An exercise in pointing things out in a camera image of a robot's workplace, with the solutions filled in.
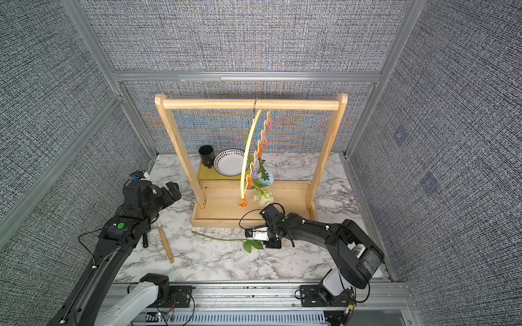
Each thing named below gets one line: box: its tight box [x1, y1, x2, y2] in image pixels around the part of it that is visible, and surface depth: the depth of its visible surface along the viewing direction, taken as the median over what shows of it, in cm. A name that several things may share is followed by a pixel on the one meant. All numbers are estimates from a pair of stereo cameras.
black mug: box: [198, 145, 215, 170], surface depth 112 cm
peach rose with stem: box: [191, 230, 264, 254], surface depth 87 cm
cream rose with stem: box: [243, 133, 274, 207], surface depth 86 cm
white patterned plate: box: [213, 148, 250, 177], surface depth 118 cm
